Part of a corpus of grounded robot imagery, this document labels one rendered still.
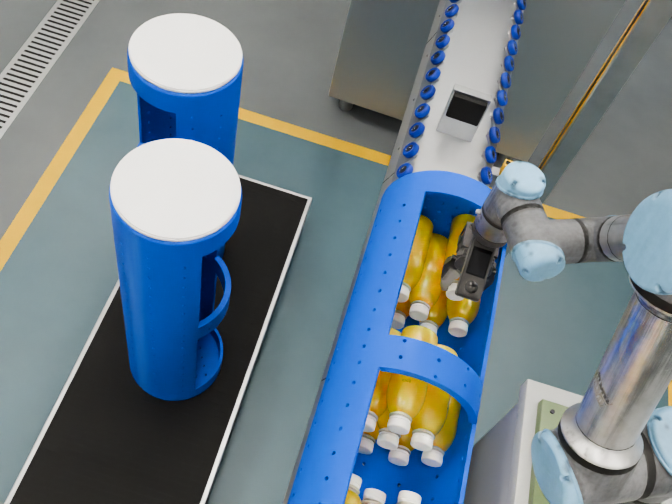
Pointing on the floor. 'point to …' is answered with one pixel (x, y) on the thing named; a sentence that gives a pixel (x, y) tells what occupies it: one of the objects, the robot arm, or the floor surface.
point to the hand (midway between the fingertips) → (455, 293)
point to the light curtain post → (605, 88)
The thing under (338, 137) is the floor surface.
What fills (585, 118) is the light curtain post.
